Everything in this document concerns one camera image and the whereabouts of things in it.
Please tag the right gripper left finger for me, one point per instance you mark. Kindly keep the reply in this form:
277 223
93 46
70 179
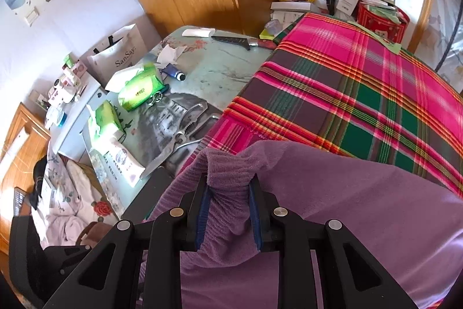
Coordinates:
139 261

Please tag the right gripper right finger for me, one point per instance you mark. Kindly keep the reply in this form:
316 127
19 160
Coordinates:
320 265

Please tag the purple fleece garment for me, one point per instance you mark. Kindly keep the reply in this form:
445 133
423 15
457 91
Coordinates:
412 226

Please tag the white printed paper packet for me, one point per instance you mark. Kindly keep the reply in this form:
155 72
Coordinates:
126 164

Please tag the white green tissue pack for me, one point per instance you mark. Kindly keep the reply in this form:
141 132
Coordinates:
104 127

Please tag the wooden bed headboard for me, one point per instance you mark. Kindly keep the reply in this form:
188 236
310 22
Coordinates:
25 143

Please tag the metal scissors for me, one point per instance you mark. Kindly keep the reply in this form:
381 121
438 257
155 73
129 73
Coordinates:
193 120

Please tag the glass top side table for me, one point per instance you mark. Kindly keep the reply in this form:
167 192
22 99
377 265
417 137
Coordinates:
215 72

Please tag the pink plaid tablecloth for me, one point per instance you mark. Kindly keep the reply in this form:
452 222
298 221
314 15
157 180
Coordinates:
334 86

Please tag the white paper bag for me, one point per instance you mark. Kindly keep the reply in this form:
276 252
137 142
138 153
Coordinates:
122 49

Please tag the black kitchen knife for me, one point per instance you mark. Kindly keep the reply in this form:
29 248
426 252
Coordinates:
246 43

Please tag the plastic covered door screen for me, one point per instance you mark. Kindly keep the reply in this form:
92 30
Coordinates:
437 39

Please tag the red basket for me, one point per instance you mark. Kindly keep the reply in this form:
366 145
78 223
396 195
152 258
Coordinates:
389 23

